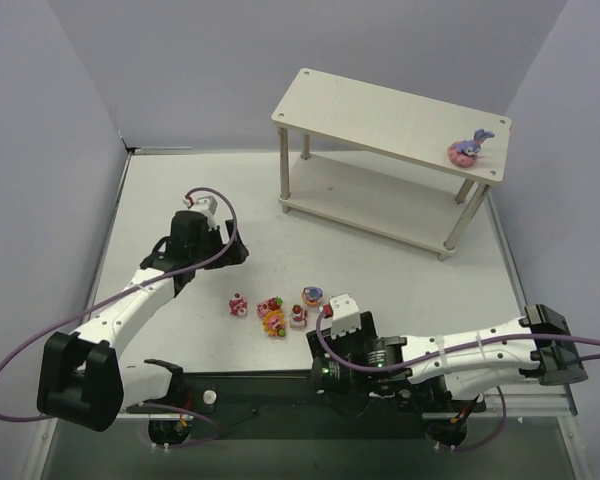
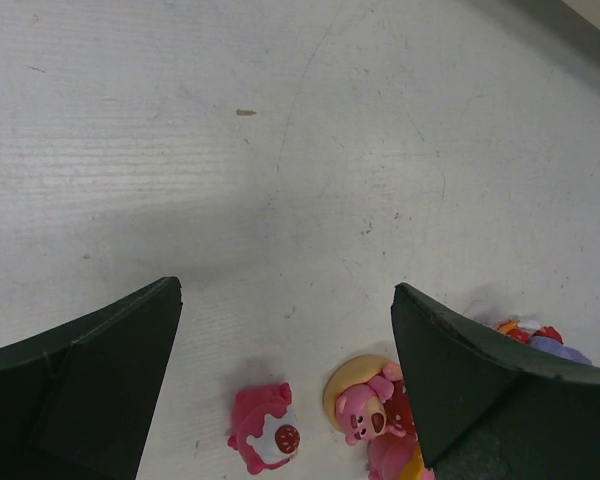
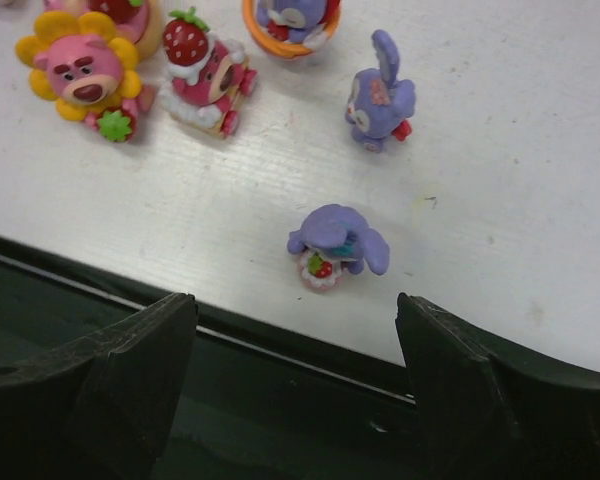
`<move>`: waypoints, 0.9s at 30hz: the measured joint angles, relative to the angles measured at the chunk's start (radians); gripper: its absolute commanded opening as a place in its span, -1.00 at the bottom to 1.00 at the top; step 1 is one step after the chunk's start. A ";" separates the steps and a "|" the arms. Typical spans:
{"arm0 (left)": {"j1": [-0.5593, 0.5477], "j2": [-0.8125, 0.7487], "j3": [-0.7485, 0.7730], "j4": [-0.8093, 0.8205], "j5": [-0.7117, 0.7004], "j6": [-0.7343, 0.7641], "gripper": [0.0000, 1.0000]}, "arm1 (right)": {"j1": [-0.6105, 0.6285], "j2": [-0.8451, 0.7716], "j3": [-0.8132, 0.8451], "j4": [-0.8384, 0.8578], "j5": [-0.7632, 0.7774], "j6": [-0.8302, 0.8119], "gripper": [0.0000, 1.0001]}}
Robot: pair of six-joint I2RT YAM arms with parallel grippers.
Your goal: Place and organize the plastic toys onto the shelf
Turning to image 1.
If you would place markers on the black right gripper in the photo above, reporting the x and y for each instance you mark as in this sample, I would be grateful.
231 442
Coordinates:
362 337

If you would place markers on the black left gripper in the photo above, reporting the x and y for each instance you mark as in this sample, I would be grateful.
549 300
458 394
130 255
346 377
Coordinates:
225 251

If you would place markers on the purple bunny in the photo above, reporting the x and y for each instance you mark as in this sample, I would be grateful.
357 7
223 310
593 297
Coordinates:
464 153
312 295

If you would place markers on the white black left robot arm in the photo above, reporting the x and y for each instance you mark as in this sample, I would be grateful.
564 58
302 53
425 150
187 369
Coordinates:
81 380

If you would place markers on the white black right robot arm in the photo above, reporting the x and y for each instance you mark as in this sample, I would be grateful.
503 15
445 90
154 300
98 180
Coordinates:
436 371

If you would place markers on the light wooden two-tier shelf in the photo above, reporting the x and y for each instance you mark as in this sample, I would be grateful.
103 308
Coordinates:
375 159

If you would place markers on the pink bear strawberry toy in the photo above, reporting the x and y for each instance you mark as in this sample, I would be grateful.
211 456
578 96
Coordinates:
238 306

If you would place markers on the pink strawberry cake toy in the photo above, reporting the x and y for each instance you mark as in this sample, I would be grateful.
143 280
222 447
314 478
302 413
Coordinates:
265 307

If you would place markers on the white strawberry cake slice toy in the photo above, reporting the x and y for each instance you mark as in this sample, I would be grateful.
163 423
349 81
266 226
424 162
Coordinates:
298 318

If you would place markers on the pink bear yellow flower toy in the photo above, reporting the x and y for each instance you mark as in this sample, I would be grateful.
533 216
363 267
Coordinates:
274 324

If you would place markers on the purple bunny on pink donut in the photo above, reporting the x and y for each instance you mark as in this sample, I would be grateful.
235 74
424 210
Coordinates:
464 153

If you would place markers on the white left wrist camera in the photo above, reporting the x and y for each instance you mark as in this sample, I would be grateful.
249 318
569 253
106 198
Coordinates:
205 205

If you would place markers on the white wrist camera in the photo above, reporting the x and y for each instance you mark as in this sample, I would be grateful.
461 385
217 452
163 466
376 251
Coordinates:
345 315
205 205

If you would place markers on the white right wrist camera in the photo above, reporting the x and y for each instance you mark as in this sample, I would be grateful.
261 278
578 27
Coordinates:
345 315

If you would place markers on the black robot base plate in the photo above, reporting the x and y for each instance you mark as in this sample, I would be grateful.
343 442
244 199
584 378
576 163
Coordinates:
326 403

